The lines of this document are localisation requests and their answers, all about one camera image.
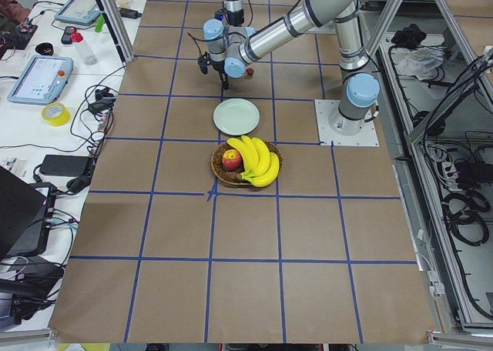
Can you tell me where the yellow banana bunch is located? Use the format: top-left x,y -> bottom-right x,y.
226,135 -> 282,188

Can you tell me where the red yellow apple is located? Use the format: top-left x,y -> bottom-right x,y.
222,149 -> 243,172

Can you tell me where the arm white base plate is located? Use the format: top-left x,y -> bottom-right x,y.
314,99 -> 379,147

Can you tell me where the black small bowl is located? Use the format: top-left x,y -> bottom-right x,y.
35,42 -> 54,56

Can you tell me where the yellow tape roll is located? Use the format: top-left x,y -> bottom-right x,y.
42,102 -> 71,127

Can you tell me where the clear bottle red cap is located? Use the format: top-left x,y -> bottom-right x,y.
71,28 -> 98,65

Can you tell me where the near teach pendant tablet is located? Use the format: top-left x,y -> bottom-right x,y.
8,55 -> 74,105

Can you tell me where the teach pendant tablet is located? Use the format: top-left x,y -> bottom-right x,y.
8,55 -> 74,105
55,0 -> 101,25

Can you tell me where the black laptop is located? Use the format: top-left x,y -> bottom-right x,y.
1,168 -> 55,259

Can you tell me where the black power adapter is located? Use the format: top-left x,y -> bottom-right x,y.
39,155 -> 90,177

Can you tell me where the brown wicker basket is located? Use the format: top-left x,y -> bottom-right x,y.
210,141 -> 283,187

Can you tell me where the light green plate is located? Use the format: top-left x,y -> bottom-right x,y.
213,99 -> 260,135

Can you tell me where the far teach pendant tablet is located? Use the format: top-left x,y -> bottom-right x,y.
55,0 -> 101,25

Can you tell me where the black phone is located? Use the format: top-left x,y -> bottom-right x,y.
61,26 -> 76,45

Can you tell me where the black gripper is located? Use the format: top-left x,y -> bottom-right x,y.
197,51 -> 230,89
214,8 -> 244,26

